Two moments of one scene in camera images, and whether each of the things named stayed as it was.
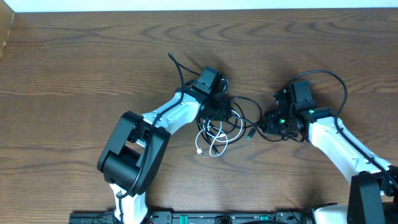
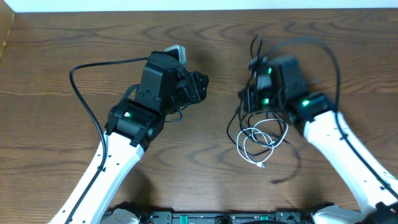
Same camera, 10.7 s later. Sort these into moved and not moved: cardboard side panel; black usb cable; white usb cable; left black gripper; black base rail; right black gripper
Moved: white usb cable; right black gripper; left black gripper; black usb cable
Not moved: cardboard side panel; black base rail
